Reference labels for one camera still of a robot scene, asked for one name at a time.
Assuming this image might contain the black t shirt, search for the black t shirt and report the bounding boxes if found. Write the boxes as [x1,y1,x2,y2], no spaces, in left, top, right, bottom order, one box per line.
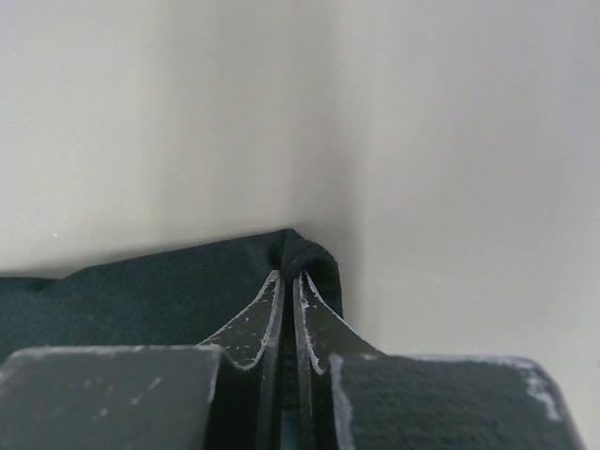
[0,228,346,450]

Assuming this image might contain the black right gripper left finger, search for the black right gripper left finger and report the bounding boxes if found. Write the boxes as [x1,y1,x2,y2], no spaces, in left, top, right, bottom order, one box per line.
[1,272,285,449]

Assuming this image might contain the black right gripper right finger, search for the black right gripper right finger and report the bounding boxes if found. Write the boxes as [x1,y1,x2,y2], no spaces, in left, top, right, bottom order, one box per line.
[293,272,583,449]

